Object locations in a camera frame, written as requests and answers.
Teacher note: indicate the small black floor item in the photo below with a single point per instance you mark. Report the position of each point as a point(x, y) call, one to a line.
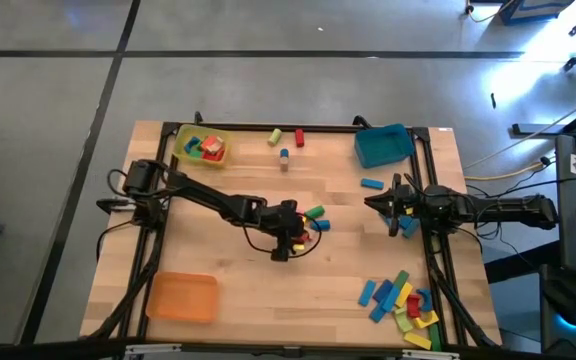
point(493, 100)

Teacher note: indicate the green arch block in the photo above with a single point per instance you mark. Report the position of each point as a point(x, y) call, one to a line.
point(196, 155)

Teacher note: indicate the blue floor box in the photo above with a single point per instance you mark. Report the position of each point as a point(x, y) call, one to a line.
point(533, 10)

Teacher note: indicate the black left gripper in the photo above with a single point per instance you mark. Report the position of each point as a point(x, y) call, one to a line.
point(280, 220)

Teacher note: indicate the dark blue block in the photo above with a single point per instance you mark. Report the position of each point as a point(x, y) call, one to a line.
point(382, 290)

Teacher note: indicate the silver bracket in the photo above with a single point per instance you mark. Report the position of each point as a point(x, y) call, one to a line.
point(430, 354)
point(153, 348)

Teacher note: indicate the yellow plank block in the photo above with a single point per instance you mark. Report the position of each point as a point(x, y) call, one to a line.
point(404, 295)
point(417, 340)

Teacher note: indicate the orange plastic bin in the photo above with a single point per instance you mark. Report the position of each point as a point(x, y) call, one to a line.
point(183, 297)

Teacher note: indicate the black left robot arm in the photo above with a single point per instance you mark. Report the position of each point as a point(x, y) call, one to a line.
point(208, 196)

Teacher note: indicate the yellow arch block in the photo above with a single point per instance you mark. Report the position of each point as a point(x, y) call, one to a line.
point(430, 320)

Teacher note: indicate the small blue arch block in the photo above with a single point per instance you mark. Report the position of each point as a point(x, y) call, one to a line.
point(188, 146)

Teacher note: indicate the yellow cylinder block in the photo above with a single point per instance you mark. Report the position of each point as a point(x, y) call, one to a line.
point(300, 216)

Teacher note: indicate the blue plank block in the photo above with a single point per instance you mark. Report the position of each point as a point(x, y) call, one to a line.
point(367, 293)
point(378, 313)
point(392, 299)

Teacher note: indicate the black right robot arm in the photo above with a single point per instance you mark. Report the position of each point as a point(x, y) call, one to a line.
point(513, 212)

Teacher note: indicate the red cylinder block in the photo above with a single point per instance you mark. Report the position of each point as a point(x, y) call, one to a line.
point(299, 138)

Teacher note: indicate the light green cylinder block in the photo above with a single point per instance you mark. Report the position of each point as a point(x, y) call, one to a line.
point(275, 137)

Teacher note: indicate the natural wood cylinder block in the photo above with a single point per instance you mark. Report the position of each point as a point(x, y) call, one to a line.
point(284, 164)

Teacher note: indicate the black stand base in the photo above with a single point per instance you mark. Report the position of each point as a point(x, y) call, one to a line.
point(543, 131)

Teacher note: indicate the black table frame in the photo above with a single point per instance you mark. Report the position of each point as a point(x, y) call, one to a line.
point(293, 128)

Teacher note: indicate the yellow plastic bin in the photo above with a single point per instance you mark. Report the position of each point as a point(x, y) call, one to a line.
point(179, 150)

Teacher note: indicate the blue plastic bin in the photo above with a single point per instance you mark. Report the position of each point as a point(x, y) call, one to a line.
point(383, 147)

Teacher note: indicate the black computer mouse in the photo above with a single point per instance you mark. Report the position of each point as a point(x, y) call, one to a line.
point(563, 302)

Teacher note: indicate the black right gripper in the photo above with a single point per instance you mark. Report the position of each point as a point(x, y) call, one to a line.
point(410, 202)

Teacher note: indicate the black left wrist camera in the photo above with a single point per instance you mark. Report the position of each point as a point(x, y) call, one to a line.
point(280, 255)

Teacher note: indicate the white table label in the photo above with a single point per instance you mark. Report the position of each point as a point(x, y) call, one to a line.
point(445, 129)

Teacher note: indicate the short blue cylinder block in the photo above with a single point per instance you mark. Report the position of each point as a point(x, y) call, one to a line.
point(284, 152)

